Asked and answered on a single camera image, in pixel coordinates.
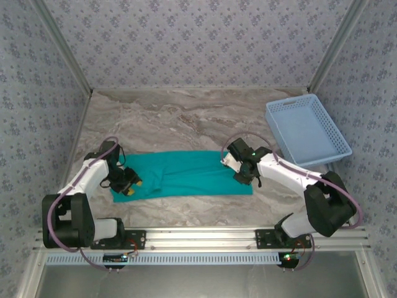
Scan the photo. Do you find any teal t-shirt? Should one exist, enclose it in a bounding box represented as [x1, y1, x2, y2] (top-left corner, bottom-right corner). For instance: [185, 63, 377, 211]
[109, 150, 254, 203]

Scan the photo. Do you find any light blue plastic basket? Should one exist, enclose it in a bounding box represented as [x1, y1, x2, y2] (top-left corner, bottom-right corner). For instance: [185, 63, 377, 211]
[265, 94, 353, 169]

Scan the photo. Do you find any grey metal panel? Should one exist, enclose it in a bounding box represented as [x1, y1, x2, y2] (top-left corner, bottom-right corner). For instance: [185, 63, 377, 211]
[37, 263, 372, 298]

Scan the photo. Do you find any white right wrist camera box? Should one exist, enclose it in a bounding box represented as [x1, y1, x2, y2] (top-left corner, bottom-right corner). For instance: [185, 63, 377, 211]
[220, 151, 242, 174]

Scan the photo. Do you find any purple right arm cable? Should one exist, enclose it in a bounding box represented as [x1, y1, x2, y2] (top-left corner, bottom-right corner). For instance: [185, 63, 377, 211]
[219, 131, 364, 272]

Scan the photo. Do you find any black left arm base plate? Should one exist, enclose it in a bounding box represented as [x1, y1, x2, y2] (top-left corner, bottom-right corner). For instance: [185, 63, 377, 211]
[90, 229, 147, 250]

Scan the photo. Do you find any thin red wire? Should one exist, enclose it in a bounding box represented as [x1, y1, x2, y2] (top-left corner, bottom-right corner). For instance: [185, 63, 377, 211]
[127, 238, 140, 258]
[291, 239, 313, 254]

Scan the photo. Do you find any aluminium table side rail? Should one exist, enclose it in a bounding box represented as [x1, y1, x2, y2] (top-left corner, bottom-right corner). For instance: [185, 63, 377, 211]
[57, 93, 94, 199]
[305, 91, 357, 228]

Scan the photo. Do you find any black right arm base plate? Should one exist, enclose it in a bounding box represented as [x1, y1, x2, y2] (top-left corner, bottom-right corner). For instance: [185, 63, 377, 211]
[254, 228, 313, 250]

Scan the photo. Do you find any aluminium mounting rail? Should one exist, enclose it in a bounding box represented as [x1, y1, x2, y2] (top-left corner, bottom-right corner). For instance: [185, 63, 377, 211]
[32, 225, 372, 253]

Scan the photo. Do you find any white slotted cable duct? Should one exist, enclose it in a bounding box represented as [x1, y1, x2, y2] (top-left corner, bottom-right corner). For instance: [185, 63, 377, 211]
[45, 251, 283, 266]

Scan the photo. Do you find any short aluminium frame leg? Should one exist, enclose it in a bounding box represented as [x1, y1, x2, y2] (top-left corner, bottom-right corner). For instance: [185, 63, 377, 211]
[355, 251, 387, 298]
[15, 251, 47, 298]

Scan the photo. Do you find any aluminium frame post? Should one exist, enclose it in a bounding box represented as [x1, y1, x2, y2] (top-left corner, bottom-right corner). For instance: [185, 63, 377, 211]
[306, 0, 370, 96]
[29, 0, 94, 97]

